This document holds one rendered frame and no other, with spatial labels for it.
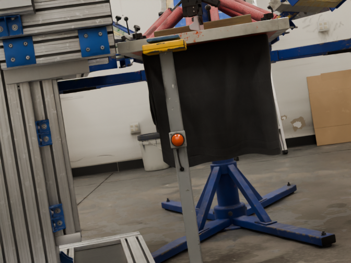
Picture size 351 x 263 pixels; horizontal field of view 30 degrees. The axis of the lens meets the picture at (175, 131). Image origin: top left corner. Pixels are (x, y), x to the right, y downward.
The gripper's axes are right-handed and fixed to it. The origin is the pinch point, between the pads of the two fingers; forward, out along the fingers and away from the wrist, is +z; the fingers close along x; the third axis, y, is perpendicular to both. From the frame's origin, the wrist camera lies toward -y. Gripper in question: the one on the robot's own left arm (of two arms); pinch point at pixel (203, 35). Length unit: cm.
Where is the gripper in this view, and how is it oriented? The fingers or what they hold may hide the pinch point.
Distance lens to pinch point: 274.8
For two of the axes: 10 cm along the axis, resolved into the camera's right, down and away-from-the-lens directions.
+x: -0.6, 0.8, -10.0
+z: 1.4, 9.9, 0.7
